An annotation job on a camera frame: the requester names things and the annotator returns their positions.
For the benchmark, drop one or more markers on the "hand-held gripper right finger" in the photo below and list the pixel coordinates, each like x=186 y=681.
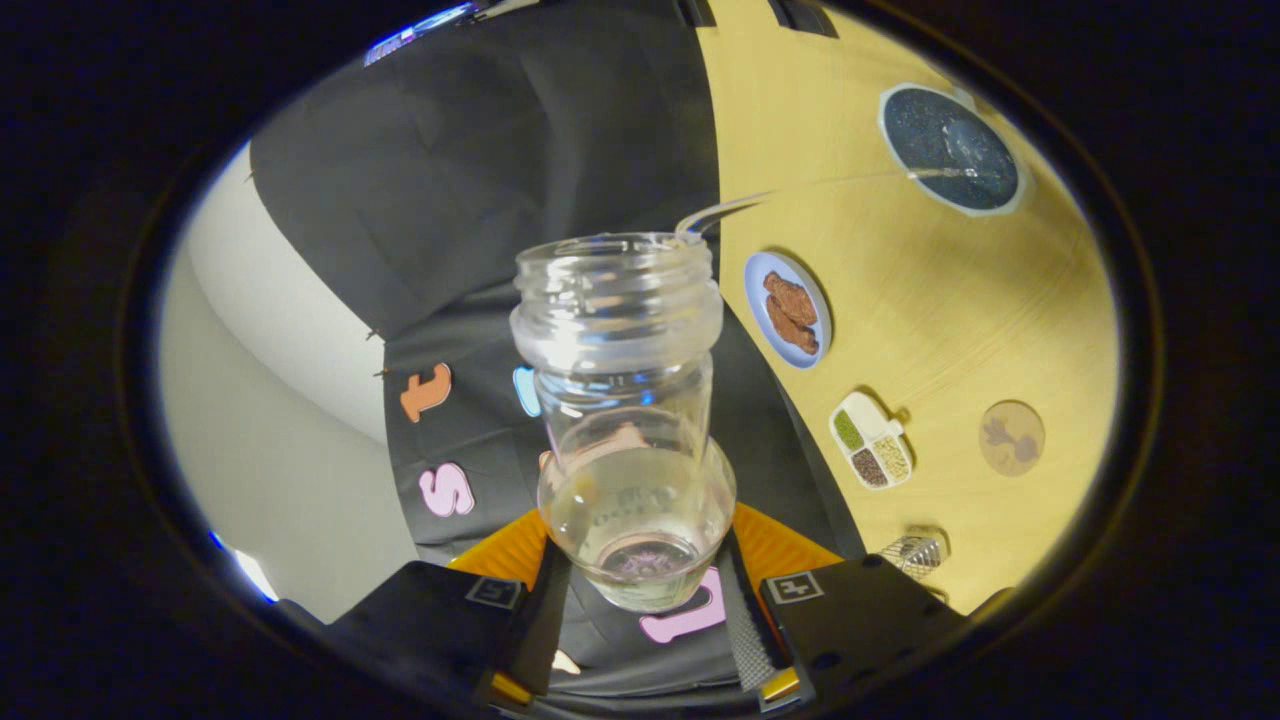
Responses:
x=745 y=630

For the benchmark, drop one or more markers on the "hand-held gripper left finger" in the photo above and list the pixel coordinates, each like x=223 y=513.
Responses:
x=540 y=625

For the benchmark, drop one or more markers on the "round brown coaster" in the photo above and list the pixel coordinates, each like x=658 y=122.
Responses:
x=1012 y=438

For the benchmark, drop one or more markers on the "white cup with dark inside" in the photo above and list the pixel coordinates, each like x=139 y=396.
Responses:
x=940 y=140

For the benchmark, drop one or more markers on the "white divided grain tray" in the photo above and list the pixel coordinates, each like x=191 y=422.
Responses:
x=872 y=440

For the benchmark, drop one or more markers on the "brown meat piece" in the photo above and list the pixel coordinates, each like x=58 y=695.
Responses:
x=795 y=332
x=790 y=297

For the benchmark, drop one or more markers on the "light blue plate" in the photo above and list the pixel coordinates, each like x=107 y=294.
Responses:
x=762 y=275

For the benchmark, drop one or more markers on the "wooden table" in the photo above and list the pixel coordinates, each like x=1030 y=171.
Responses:
x=920 y=300

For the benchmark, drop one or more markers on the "black backdrop cloth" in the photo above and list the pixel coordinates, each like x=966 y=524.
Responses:
x=480 y=180

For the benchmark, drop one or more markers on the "black table clamp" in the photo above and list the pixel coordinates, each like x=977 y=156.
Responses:
x=695 y=10
x=803 y=15

